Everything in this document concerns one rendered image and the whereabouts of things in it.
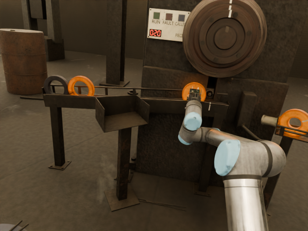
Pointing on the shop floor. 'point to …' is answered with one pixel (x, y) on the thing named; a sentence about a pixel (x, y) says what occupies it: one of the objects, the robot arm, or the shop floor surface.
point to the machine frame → (166, 132)
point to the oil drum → (23, 60)
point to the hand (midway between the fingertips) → (194, 91)
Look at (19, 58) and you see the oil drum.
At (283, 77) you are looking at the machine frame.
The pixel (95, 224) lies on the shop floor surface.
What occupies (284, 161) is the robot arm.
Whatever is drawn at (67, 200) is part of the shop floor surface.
